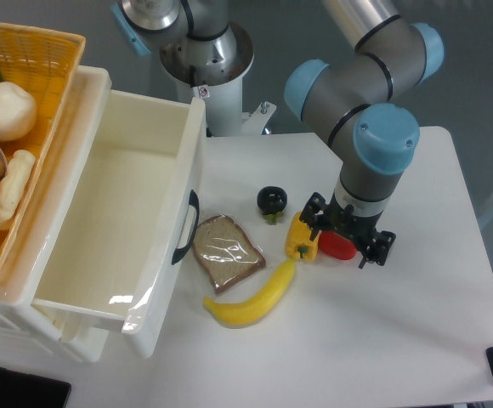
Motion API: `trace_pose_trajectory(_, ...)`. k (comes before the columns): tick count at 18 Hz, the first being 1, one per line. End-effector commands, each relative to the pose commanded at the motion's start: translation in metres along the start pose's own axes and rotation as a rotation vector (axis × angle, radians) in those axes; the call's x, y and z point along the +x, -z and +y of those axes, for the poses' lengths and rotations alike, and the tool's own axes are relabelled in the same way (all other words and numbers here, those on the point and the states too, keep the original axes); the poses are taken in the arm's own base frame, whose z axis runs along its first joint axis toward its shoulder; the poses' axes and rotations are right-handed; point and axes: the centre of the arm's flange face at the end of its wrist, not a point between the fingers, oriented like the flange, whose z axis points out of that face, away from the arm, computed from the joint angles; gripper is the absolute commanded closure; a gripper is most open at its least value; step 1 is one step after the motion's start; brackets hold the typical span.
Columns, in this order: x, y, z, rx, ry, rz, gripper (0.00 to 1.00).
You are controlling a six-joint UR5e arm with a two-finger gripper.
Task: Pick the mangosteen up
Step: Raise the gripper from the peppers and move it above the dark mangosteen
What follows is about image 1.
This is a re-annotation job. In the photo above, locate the beige toy pastry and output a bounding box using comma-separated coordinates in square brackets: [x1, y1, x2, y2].
[0, 150, 36, 230]

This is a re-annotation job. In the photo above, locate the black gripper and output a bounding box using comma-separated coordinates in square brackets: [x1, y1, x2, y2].
[299, 192, 395, 269]

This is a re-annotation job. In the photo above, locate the black device lower left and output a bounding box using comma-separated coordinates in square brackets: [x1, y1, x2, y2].
[0, 367, 71, 408]

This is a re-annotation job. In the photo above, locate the white round bun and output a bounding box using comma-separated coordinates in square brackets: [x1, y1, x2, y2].
[0, 82, 37, 142]

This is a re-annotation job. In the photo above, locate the yellow toy bell pepper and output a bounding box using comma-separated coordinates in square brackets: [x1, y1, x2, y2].
[285, 212, 319, 262]

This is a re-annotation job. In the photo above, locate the dark purple toy mangosteen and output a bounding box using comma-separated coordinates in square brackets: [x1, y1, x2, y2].
[257, 186, 287, 224]

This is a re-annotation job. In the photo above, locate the orange woven basket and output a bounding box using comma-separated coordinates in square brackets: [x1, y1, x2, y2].
[0, 19, 87, 294]

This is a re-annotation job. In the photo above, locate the yellow toy banana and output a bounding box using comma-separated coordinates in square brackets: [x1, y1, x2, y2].
[202, 258, 296, 327]

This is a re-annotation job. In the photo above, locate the red toy pepper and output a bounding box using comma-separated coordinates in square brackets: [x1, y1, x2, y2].
[318, 231, 357, 261]

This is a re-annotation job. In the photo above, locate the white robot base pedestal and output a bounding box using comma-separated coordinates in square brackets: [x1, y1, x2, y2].
[160, 22, 276, 137]

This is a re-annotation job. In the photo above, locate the white plastic drawer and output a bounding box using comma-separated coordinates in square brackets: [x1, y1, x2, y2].
[33, 91, 206, 362]

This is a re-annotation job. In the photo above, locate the wrapped brown bread slice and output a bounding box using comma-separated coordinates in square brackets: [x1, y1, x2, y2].
[192, 215, 266, 294]

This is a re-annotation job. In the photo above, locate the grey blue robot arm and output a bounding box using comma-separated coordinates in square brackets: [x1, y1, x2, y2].
[112, 1, 445, 265]

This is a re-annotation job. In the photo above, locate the white plastic drawer cabinet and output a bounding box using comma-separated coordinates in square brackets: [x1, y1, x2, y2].
[0, 66, 111, 362]

